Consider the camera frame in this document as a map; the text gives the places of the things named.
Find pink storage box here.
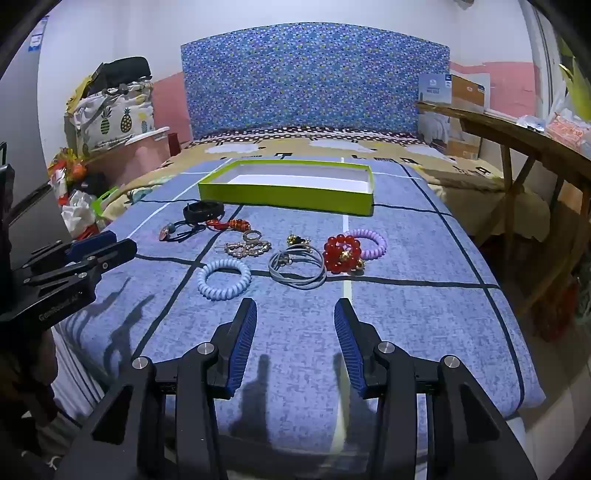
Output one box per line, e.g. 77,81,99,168
83,127,171,185

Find rhinestone hair clip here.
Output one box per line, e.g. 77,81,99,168
215,240,273,259

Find red bead bracelet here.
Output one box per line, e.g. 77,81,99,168
323,234,365,275

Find blue checked blanket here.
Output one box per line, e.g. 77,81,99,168
51,159,546,457

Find purple spiral hair tie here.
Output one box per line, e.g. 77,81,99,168
344,228,387,260

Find green cardboard box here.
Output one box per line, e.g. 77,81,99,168
198,159,375,217

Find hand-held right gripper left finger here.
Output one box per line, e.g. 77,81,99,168
55,298,258,480

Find grey hair ties bundle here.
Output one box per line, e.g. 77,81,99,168
269,244,328,291

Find red knotted bracelet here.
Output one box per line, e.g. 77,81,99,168
205,218,252,233

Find white plastic bag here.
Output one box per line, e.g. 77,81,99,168
60,189,101,237

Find blue floral headboard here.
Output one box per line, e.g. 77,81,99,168
180,23,451,139

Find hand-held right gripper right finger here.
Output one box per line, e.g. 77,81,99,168
333,298,539,480

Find pineapple print bag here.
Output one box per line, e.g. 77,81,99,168
74,80,155,155

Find yellow printed bed sheet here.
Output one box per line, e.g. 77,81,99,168
99,136,550,241

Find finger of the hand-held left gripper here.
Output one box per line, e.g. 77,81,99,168
23,237,138,301
28,230,117,272

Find colourful snack bags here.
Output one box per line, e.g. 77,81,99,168
48,148,89,199

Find white lid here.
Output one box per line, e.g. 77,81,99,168
124,128,170,147

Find white blue carton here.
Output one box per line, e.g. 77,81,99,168
418,73,452,104

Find brown cardboard box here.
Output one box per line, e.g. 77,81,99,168
450,73,491,110

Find clear plastic bags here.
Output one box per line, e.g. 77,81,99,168
517,90,591,155

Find grey metal cabinet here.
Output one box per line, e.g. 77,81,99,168
0,18,70,264

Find black bag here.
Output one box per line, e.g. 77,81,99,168
88,56,152,95

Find light blue spiral hair tie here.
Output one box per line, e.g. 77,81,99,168
197,258,252,302

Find printed carton under table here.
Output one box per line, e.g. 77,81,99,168
418,113,483,160

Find wooden table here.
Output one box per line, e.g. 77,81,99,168
416,102,591,324

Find green plastic basket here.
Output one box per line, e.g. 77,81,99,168
90,186,119,217

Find black wrist band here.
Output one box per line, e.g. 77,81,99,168
183,200,226,225

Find dark cord beaded hair tie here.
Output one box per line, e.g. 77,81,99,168
158,220,213,243

